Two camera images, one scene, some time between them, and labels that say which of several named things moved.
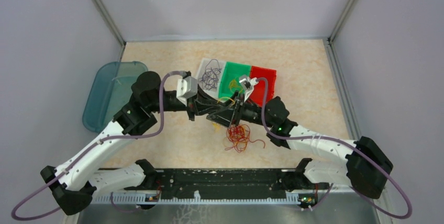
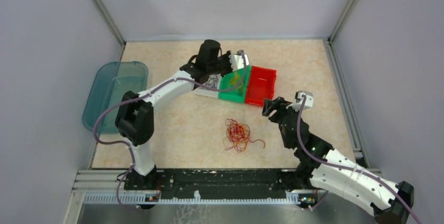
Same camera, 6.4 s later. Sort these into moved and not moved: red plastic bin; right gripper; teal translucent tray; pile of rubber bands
Moved: right gripper
Not moved: pile of rubber bands; red plastic bin; teal translucent tray
